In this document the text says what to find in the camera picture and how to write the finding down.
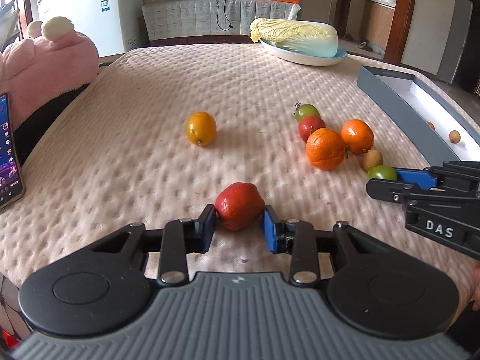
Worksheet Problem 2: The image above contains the green tomato with stem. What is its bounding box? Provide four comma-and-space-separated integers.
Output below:
294, 102, 320, 122

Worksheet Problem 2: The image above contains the brown round longan fruit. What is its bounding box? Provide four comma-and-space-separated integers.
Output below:
449, 130, 461, 144

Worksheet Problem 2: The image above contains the smartphone with lit screen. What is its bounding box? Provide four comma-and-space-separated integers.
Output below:
0, 93, 25, 210

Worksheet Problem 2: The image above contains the grey shallow box tray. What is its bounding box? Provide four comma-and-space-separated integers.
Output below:
357, 66, 479, 165

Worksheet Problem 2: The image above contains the napa cabbage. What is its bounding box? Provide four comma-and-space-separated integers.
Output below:
250, 18, 338, 58

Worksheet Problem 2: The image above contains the large orange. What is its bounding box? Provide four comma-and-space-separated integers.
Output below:
305, 127, 345, 171

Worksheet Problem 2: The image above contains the dark red tomato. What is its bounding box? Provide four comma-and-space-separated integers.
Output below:
298, 115, 326, 142

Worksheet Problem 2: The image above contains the red wax apple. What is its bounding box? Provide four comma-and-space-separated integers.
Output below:
214, 182, 265, 232

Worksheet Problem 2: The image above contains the yellow lemon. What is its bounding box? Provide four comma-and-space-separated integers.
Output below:
185, 111, 216, 147

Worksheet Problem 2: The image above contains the brown kiwi fruit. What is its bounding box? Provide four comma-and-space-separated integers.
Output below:
361, 149, 383, 172

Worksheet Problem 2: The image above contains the white chest freezer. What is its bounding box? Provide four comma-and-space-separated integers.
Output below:
37, 0, 143, 57

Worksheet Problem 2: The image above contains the grey refrigerator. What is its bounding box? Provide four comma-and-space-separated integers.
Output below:
437, 0, 473, 84

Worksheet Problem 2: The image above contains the wooden kitchen counter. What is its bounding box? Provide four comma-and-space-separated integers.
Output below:
360, 0, 395, 52

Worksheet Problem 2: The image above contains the pink plush toy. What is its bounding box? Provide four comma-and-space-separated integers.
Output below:
1, 16, 98, 129

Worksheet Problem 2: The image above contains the cabinet with grey cloth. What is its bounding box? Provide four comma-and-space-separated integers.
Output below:
142, 0, 301, 41

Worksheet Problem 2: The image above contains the green lime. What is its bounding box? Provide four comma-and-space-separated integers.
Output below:
368, 165, 398, 180

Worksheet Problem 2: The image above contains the small orange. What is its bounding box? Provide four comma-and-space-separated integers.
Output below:
427, 121, 436, 131

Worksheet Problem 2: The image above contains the small orange mandarin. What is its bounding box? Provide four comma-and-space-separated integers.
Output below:
340, 119, 374, 155

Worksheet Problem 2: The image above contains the light blue ceramic plate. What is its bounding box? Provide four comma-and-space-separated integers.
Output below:
259, 40, 348, 67

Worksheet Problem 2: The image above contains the pink quilted table cover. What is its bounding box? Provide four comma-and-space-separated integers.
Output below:
1, 44, 475, 306

